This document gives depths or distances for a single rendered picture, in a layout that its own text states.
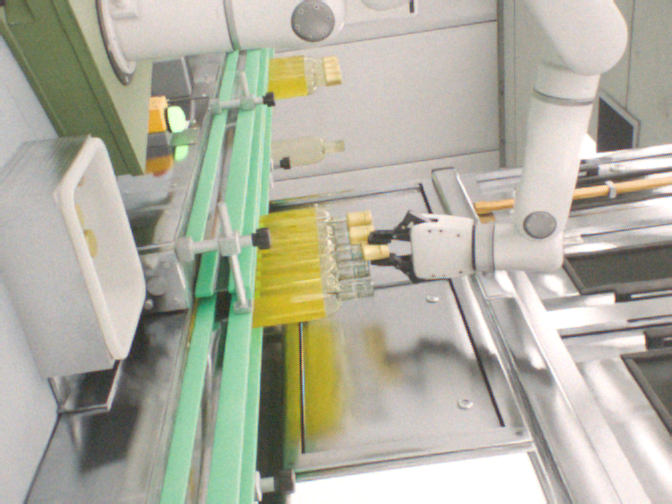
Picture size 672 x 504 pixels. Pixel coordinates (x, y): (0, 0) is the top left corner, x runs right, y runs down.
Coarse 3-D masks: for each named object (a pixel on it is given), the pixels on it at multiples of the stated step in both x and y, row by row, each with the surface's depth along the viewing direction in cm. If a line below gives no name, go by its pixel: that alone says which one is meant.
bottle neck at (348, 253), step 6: (342, 246) 130; (348, 246) 129; (354, 246) 129; (360, 246) 129; (342, 252) 129; (348, 252) 129; (354, 252) 129; (360, 252) 129; (342, 258) 129; (348, 258) 129; (354, 258) 129; (360, 258) 129
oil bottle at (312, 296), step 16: (320, 272) 120; (256, 288) 119; (272, 288) 118; (288, 288) 118; (304, 288) 117; (320, 288) 117; (336, 288) 118; (256, 304) 117; (272, 304) 117; (288, 304) 117; (304, 304) 117; (320, 304) 118; (336, 304) 118; (256, 320) 118; (272, 320) 119; (288, 320) 119; (304, 320) 119
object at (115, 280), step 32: (96, 160) 95; (64, 192) 81; (96, 192) 97; (96, 224) 99; (128, 224) 100; (96, 256) 101; (128, 256) 101; (96, 288) 85; (128, 288) 103; (128, 320) 97; (128, 352) 92
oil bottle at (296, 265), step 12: (264, 264) 125; (276, 264) 124; (288, 264) 124; (300, 264) 123; (312, 264) 123; (324, 264) 123; (336, 264) 124; (264, 276) 122; (276, 276) 122; (336, 276) 123
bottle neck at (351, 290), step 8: (360, 280) 120; (368, 280) 120; (344, 288) 119; (352, 288) 119; (360, 288) 119; (368, 288) 119; (344, 296) 119; (352, 296) 119; (360, 296) 119; (368, 296) 119
